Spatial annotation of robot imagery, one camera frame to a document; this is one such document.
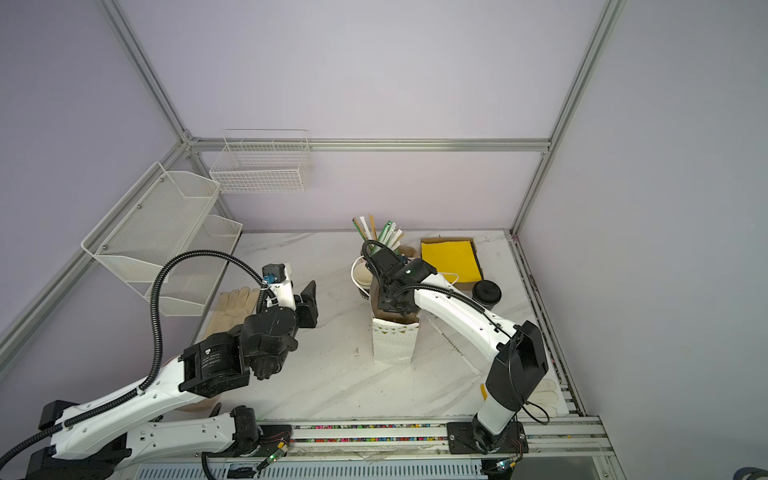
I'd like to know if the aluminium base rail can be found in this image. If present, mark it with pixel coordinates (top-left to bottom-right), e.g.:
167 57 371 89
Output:
107 415 628 480

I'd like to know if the yellow napkin stack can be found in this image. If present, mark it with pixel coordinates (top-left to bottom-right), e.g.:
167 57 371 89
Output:
421 240 483 284

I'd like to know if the white wire basket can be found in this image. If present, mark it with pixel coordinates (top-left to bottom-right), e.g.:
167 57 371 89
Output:
209 129 313 194

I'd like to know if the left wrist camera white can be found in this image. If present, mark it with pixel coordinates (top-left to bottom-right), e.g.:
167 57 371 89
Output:
262 263 296 310

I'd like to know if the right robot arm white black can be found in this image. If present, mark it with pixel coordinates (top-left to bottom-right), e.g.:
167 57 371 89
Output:
361 240 549 444

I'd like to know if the white glove right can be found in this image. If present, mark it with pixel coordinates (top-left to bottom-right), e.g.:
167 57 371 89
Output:
527 378 569 418

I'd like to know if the pink straw holder cup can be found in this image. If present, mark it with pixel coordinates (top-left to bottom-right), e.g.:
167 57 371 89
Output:
361 240 386 256

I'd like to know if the beige glove left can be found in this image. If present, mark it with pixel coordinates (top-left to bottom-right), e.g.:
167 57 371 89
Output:
204 287 260 338

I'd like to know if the white wrapped straw on table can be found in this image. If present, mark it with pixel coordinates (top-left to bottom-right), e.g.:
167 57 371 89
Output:
427 318 480 375

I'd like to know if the single black paper cup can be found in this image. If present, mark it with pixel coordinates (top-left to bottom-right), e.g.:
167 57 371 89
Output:
471 280 502 310

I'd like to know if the cardboard box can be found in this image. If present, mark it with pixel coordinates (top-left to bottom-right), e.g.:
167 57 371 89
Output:
419 237 485 292

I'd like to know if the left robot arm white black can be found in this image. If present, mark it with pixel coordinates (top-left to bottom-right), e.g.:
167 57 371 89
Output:
26 282 318 479

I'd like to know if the stack of paper cups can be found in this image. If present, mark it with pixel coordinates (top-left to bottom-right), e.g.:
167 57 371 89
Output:
351 257 373 299

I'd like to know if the black corrugated cable left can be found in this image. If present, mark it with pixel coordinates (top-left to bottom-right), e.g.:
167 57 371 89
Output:
0 250 268 480

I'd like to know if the brown pulp cup carrier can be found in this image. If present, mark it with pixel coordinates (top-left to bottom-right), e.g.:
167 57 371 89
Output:
370 278 419 325

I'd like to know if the white mesh two-tier shelf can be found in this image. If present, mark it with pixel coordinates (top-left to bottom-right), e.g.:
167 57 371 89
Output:
81 163 242 317

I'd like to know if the white paper takeout bag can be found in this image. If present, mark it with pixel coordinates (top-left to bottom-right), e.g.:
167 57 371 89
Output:
366 298 420 365

